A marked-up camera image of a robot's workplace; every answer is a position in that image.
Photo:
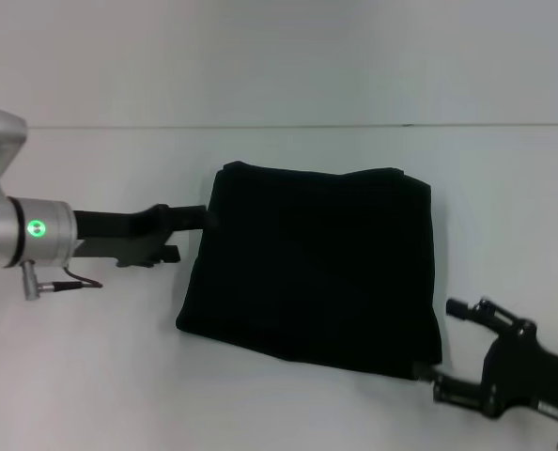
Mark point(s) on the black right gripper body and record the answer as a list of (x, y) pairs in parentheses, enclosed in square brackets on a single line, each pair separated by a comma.
[(528, 366)]

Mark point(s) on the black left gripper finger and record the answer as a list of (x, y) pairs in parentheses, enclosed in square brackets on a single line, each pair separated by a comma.
[(192, 217)]

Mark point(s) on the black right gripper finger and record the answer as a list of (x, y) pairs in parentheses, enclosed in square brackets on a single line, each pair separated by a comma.
[(453, 387), (476, 315)]

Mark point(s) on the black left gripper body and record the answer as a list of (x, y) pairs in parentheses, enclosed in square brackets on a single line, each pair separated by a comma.
[(114, 230)]

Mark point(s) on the black FREE print shirt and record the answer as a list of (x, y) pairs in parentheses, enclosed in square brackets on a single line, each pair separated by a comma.
[(307, 272)]

